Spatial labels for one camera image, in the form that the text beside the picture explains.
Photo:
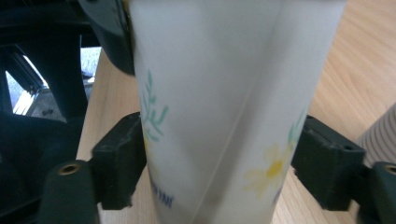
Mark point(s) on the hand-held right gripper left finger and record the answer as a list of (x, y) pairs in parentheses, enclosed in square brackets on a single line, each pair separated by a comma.
[(120, 161)]

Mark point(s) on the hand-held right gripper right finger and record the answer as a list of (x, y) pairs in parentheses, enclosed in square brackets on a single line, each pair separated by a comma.
[(328, 165)]

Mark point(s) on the stack of white paper cups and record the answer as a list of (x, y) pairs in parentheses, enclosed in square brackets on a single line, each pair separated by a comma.
[(381, 137)]

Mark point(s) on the flower print paper cup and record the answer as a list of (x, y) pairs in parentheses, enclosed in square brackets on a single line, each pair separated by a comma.
[(218, 109)]

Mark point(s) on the black stand legs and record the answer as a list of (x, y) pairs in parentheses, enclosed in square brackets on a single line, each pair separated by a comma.
[(62, 77)]

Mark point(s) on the aluminium floor rail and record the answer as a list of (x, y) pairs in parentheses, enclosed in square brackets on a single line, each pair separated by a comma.
[(23, 104)]

